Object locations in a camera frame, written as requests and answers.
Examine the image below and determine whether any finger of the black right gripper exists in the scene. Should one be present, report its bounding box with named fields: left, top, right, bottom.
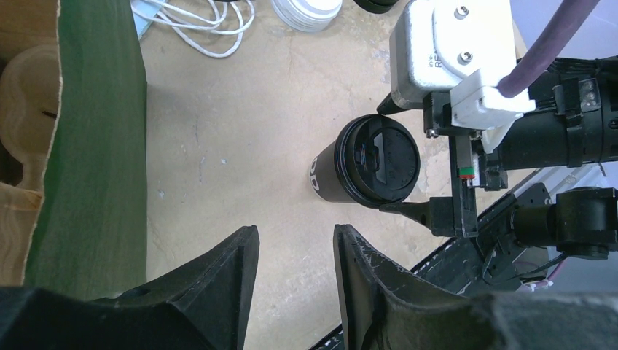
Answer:
left=376, top=91, right=411, bottom=115
left=379, top=183, right=478, bottom=238

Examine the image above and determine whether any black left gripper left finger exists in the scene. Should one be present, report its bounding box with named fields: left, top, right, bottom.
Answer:
left=1, top=226, right=259, bottom=349

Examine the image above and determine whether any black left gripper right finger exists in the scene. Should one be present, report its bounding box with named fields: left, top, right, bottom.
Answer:
left=333, top=224, right=618, bottom=350

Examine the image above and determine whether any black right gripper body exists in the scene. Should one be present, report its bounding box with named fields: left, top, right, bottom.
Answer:
left=422, top=57, right=618, bottom=192

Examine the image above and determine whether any single black coffee lid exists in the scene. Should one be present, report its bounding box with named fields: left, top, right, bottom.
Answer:
left=335, top=114, right=421, bottom=209

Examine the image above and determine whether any dark takeout coffee cup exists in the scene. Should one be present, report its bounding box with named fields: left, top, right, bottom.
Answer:
left=309, top=141, right=353, bottom=203

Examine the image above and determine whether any green paper bag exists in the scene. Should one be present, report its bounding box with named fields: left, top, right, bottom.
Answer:
left=1, top=1, right=147, bottom=300

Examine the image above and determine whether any brown pulp cup carrier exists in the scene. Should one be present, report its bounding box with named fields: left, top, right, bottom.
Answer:
left=1, top=44, right=61, bottom=191

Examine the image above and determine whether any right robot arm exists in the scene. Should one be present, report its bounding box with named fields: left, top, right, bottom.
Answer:
left=380, top=56, right=617, bottom=293

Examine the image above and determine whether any white lid stack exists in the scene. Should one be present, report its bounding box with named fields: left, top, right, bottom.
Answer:
left=270, top=0, right=343, bottom=33

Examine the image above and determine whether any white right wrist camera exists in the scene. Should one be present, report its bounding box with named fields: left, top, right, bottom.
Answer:
left=390, top=1, right=536, bottom=153

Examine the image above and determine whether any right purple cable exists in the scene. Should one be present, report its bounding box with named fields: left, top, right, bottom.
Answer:
left=497, top=0, right=602, bottom=100

